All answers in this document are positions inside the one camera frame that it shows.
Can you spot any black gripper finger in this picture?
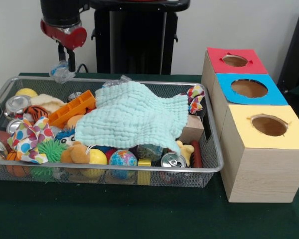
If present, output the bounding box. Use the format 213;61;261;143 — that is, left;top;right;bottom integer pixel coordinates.
67;49;77;72
57;44;66;62

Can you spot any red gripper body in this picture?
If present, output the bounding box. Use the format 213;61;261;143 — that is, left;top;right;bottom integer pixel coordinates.
40;19;87;52

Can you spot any clear plastic bottle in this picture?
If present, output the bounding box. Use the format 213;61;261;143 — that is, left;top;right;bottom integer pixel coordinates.
49;60;77;84

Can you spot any metal mesh bin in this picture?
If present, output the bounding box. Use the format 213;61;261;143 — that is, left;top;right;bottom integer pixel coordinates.
0;76;224;189

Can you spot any wooden three-hole box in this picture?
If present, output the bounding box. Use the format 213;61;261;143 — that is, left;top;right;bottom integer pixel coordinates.
201;47;299;204

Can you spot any orange plastic block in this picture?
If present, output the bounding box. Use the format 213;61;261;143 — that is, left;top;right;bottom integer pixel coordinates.
48;89;97;129

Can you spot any plain yellow ball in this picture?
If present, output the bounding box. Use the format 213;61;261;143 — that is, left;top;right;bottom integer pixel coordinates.
88;148;108;165
14;88;38;98

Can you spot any silver drink can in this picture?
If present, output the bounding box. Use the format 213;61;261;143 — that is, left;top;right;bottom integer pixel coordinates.
160;151;187;168
4;94;32;120

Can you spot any mint waffle cloth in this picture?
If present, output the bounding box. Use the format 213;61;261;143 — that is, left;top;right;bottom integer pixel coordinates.
74;81;189;154

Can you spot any polka-dot colourful cloth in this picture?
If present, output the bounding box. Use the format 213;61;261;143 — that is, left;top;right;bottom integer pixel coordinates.
7;116;55;164

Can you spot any green spiky ball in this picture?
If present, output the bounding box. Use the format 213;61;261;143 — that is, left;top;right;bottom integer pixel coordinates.
37;139;67;164

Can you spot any brown teddy bear plush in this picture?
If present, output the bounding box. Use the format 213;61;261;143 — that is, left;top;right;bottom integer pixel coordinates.
61;141;92;164

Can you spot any globe print ball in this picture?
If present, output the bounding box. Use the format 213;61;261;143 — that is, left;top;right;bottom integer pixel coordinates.
108;149;138;167

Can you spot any dark green tablecloth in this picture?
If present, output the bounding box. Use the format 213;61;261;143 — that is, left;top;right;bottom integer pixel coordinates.
0;72;299;239

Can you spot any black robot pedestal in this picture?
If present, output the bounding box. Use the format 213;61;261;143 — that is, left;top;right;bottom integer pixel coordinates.
86;0;191;75

